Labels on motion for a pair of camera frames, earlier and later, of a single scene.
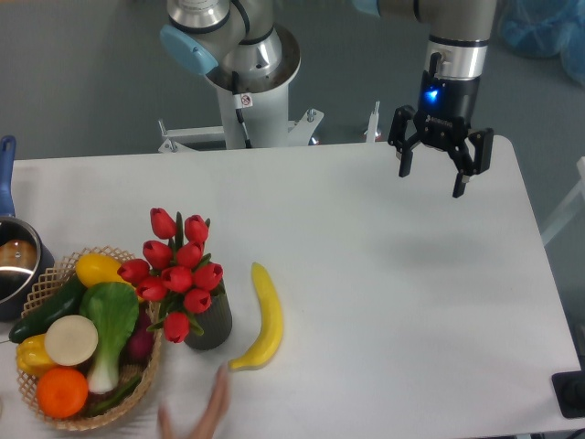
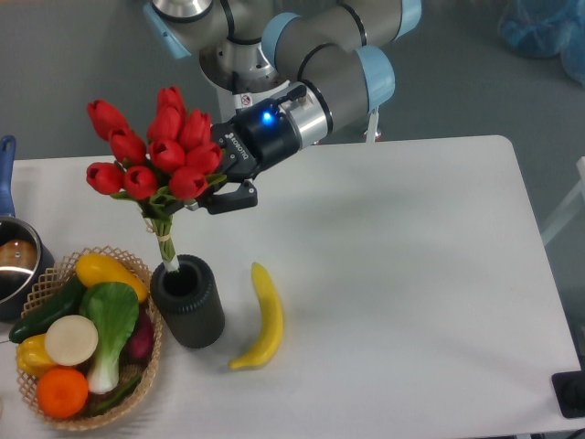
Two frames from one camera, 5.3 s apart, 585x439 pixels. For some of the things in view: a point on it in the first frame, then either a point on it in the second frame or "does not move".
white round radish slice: [70, 340] does not move
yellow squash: [97, 268] does not move
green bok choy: [111, 310] does not move
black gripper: [444, 115] -> [260, 135]
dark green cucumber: [66, 301] does not move
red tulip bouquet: [175, 273] -> [175, 159]
